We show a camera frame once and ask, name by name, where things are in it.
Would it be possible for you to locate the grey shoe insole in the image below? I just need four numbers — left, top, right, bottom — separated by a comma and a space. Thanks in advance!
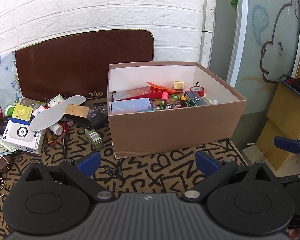
30, 95, 87, 132

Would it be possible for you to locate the white tube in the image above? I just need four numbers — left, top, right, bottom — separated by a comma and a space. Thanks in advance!
48, 123, 63, 136

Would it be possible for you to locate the small green box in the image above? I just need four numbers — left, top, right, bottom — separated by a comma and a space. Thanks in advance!
84, 128, 106, 151

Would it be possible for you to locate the dark brown board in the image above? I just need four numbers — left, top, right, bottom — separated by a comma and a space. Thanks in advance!
14, 28, 155, 100

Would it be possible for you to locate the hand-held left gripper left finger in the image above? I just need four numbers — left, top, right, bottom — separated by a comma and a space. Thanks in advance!
19, 151, 115, 203

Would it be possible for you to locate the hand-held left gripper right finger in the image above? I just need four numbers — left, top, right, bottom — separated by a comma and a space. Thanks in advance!
182, 150, 282, 203

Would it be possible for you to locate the large cardboard carton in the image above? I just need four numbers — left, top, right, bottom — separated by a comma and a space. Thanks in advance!
255, 51, 300, 172

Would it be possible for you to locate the gold brown flat box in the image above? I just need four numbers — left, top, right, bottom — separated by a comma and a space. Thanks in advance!
65, 103, 91, 118

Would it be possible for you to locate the dark teal box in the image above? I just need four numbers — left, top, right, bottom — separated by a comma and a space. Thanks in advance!
183, 90, 212, 107

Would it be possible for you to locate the red tape roll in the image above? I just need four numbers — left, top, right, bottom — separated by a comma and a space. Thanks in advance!
189, 85, 205, 97

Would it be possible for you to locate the brown pouch with string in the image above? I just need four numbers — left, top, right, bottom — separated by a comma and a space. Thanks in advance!
0, 146, 13, 173

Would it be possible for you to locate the yellow cap marker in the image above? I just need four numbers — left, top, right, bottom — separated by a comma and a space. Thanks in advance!
180, 96, 192, 108

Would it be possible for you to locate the white and green packet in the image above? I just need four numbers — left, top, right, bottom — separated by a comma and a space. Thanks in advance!
48, 94, 66, 108

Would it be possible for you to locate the floral plastic bag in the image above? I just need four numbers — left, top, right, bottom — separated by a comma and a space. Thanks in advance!
0, 54, 23, 106

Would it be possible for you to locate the orange silicone brush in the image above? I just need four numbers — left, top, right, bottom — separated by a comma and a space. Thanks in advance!
147, 81, 175, 93

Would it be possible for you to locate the pink cap marker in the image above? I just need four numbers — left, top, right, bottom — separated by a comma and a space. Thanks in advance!
160, 91, 171, 111

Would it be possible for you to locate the cat drawing panel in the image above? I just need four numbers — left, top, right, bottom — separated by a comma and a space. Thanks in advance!
226, 0, 300, 86

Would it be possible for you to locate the white box with round logo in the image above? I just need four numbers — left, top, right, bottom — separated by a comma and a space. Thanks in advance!
2, 118, 46, 155

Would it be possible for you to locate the yellow green box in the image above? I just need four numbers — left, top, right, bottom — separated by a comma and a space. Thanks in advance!
12, 104, 34, 121

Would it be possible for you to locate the blue plastic tray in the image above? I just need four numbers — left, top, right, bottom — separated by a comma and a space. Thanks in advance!
277, 74, 300, 102

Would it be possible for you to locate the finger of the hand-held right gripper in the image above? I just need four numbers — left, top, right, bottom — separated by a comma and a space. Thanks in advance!
274, 135, 300, 155

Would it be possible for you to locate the long red box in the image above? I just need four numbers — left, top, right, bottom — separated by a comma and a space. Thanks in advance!
112, 86, 166, 102

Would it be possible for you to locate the brown cardboard box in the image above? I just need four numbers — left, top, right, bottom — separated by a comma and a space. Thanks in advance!
107, 61, 248, 160

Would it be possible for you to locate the light blue box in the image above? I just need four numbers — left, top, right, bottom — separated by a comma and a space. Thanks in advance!
110, 97, 152, 115

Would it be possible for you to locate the black pouch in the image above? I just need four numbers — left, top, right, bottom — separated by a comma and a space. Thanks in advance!
76, 111, 107, 131

